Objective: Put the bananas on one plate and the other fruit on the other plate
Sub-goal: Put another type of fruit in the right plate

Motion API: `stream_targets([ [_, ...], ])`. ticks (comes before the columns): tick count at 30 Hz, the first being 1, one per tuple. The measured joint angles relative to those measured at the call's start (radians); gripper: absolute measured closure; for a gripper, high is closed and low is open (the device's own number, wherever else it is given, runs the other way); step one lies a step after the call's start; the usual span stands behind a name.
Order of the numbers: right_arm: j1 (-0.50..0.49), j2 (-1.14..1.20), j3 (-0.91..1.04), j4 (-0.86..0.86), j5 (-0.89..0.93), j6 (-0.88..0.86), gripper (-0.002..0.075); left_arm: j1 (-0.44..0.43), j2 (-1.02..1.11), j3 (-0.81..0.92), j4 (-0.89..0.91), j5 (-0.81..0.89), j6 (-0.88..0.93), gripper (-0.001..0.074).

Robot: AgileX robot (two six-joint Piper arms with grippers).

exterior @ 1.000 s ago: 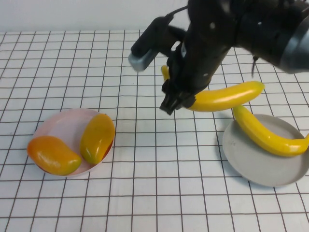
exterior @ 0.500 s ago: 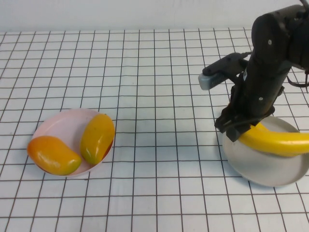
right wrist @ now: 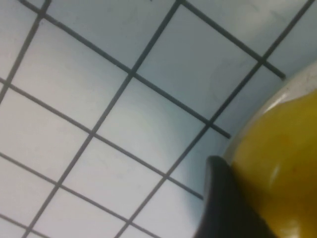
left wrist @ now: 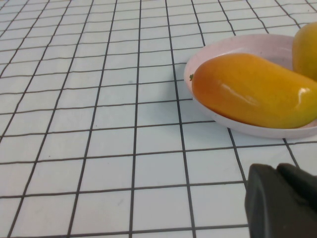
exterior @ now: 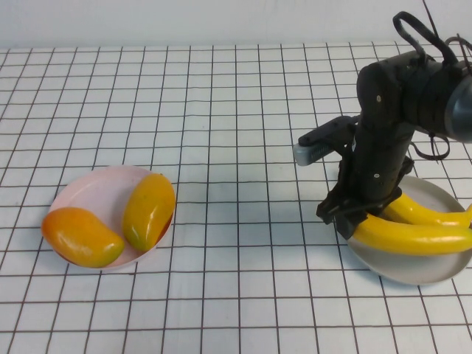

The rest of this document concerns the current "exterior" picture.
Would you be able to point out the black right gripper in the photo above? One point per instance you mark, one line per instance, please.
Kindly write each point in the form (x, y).
(376, 173)

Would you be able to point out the slender curved yellow banana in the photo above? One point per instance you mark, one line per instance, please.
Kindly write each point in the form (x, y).
(405, 239)

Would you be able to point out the thick yellow plastic banana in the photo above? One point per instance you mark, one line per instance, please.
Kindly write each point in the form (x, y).
(424, 214)

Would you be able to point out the yellow plastic mango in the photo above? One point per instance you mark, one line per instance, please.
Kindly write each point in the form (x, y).
(149, 214)

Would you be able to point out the orange blushed plastic mango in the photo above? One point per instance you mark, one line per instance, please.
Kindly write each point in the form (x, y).
(83, 236)

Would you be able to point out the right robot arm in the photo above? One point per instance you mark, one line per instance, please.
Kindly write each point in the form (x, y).
(424, 96)

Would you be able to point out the grey round plate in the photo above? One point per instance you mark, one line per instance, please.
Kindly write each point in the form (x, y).
(405, 269)

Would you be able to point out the pink round plate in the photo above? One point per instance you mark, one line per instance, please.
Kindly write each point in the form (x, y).
(99, 188)

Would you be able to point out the white checked tablecloth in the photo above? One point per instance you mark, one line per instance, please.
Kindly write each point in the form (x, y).
(184, 110)

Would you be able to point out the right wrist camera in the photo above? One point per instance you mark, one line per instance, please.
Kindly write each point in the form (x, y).
(313, 153)

